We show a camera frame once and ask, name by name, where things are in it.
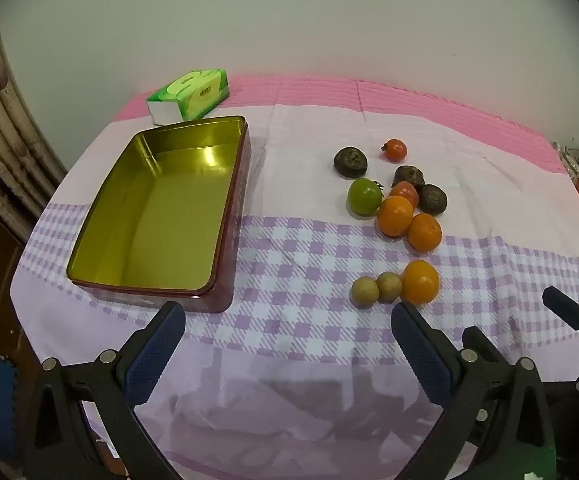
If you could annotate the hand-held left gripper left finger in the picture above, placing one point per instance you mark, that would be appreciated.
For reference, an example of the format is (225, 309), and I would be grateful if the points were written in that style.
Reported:
(152, 355)

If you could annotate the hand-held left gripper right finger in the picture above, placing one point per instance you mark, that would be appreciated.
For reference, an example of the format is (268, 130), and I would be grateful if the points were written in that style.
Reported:
(419, 355)

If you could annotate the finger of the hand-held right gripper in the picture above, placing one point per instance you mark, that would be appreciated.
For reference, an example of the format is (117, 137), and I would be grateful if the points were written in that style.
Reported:
(564, 305)
(479, 340)

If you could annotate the orange mandarin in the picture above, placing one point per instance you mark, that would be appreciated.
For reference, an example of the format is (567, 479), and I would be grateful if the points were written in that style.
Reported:
(425, 232)
(420, 282)
(395, 216)

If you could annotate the brown longan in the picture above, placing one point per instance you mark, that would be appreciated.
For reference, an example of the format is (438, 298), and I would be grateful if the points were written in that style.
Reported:
(388, 286)
(365, 292)

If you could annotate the gold metal tin box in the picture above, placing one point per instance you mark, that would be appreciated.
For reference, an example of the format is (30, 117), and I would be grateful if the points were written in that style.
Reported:
(169, 220)

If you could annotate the small dark wrinkled fruit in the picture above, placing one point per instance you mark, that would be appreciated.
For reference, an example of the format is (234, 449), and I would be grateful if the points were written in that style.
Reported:
(433, 200)
(409, 175)

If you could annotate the green tomato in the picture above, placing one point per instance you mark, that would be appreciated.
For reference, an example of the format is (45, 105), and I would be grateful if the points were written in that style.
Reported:
(364, 197)

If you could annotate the large dark wrinkled fruit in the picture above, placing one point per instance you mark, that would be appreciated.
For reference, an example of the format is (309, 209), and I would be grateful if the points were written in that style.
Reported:
(350, 162)

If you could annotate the red tomato with stem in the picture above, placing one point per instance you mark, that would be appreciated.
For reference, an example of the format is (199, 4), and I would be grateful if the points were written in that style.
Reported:
(394, 150)

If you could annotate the pink purple checked tablecloth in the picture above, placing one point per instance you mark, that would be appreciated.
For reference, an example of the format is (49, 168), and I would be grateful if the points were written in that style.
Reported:
(319, 285)

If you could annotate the pink foam mat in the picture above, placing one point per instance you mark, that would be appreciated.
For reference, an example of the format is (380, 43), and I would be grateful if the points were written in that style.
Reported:
(419, 105)

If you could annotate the green tissue pack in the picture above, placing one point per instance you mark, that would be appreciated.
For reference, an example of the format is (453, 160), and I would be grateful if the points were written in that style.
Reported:
(194, 92)

